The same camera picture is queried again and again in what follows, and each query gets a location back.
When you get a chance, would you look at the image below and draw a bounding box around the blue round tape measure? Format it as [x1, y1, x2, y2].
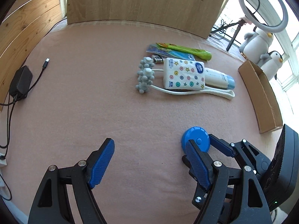
[181, 126, 210, 154]

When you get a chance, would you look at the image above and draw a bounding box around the cardboard box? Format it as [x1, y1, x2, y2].
[238, 60, 283, 133]

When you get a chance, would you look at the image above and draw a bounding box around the white tube blue cap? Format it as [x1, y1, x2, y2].
[205, 68, 235, 90]

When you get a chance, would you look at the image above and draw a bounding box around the Vinda tissue pack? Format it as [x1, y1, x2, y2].
[163, 58, 205, 91]

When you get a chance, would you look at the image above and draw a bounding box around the green tube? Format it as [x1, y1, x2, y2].
[157, 43, 212, 61]

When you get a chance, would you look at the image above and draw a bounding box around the grey white penguin plush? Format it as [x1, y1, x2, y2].
[239, 26, 274, 64]

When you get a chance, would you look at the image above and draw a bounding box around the black power adapter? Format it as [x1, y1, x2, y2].
[9, 66, 33, 100]

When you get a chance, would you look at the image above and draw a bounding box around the blue foil packet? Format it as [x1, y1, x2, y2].
[147, 44, 196, 61]

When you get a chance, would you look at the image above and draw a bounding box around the black tripod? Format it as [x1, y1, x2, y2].
[210, 19, 246, 52]

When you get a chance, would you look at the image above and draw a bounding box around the wooden headboard panel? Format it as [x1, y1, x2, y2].
[66, 0, 225, 38]

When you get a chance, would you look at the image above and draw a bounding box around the wooden slat panel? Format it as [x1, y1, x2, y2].
[1, 0, 62, 103]

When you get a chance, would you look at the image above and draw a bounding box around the black usb cable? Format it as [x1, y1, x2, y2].
[0, 57, 50, 201]

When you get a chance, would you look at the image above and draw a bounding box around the white ring light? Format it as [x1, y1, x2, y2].
[238, 0, 290, 33]

